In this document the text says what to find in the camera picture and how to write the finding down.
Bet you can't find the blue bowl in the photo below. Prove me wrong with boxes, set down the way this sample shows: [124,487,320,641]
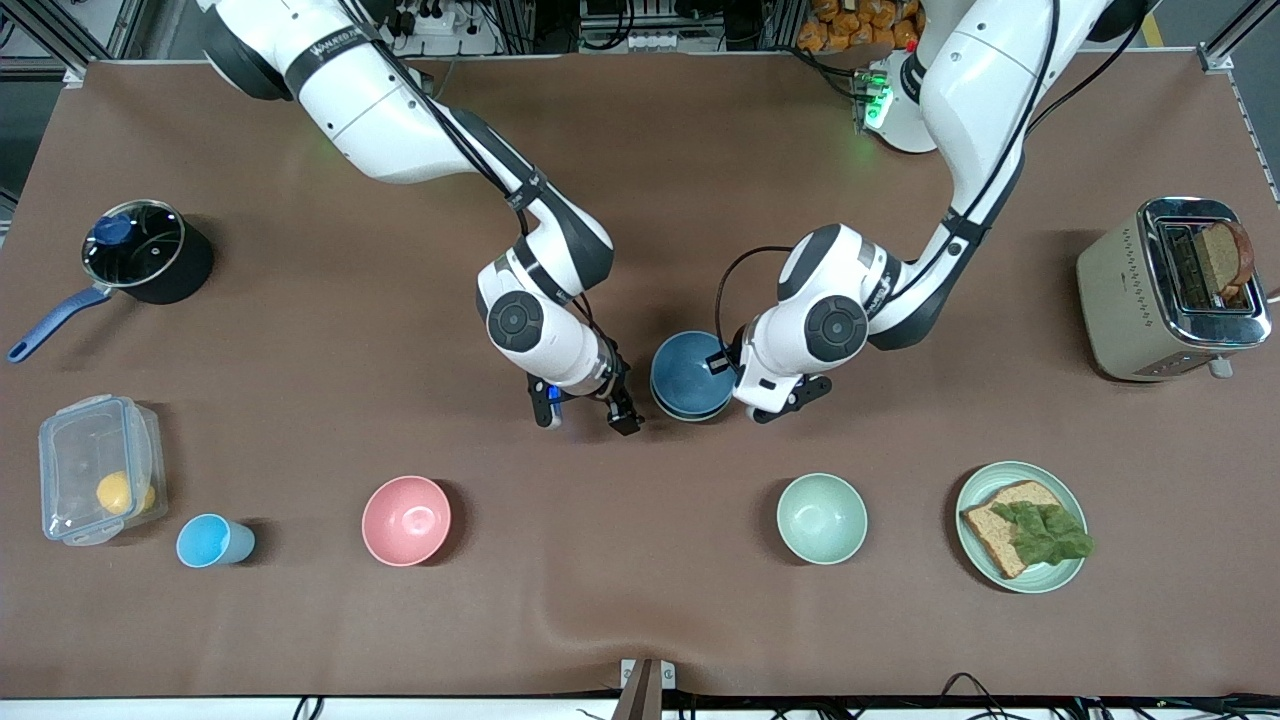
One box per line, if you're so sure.
[650,331,739,415]

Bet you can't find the pale green bowl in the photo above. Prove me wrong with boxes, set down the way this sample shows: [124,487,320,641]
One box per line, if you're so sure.
[776,472,869,566]

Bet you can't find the pink bowl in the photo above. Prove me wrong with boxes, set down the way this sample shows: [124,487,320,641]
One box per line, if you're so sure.
[361,475,453,568]

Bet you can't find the brown bread slice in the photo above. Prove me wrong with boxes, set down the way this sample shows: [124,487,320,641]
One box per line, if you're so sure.
[960,480,1063,580]

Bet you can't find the bag of orange buns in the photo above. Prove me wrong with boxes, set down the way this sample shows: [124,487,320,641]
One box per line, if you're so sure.
[797,0,921,53]

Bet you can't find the green lettuce leaf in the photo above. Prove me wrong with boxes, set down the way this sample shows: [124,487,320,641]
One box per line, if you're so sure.
[990,500,1095,567]

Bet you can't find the white power strip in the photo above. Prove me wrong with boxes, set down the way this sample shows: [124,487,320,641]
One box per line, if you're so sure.
[385,5,501,56]

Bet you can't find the pale green plate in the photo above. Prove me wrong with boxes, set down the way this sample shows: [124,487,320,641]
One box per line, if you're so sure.
[955,460,1088,595]

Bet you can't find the beige chrome toaster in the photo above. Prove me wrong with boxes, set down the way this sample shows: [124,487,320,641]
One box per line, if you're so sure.
[1077,196,1273,382]

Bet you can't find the blue cup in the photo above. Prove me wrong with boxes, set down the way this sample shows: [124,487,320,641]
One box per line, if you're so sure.
[176,513,256,569]

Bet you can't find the glass lid blue knob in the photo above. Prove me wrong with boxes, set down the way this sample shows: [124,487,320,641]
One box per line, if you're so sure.
[82,200,187,288]

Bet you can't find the yellow fruit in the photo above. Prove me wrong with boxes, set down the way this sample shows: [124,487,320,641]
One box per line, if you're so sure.
[96,470,157,517]

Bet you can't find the clear plastic container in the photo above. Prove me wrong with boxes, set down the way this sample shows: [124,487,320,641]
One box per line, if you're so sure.
[38,395,169,547]

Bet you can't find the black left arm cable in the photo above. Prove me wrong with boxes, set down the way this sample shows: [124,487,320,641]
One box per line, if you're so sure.
[714,245,801,361]

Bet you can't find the metal table edge bracket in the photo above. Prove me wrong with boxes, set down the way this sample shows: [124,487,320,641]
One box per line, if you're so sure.
[620,658,677,720]

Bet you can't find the black pot blue handle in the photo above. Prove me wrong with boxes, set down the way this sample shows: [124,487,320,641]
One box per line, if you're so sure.
[8,199,215,363]

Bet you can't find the aluminium frame profile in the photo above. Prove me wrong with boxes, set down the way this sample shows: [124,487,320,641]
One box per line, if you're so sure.
[0,0,131,81]
[1200,0,1280,73]

